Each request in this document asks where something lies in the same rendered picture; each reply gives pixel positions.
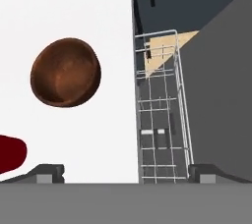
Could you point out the brown wooden bowl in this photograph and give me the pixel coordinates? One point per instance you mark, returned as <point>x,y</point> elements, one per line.
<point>65,72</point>

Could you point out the dark grey cabinet front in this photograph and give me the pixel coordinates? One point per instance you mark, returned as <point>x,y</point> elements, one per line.
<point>187,0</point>

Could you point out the dark red cup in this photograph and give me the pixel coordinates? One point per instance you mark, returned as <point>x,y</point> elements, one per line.
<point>10,153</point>

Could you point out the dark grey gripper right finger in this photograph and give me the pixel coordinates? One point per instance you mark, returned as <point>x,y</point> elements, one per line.
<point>206,172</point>

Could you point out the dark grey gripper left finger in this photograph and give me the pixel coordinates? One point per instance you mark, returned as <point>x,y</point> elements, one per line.
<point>46,172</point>

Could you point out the grey dishwasher door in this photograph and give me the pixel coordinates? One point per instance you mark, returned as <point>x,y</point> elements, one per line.
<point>218,103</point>

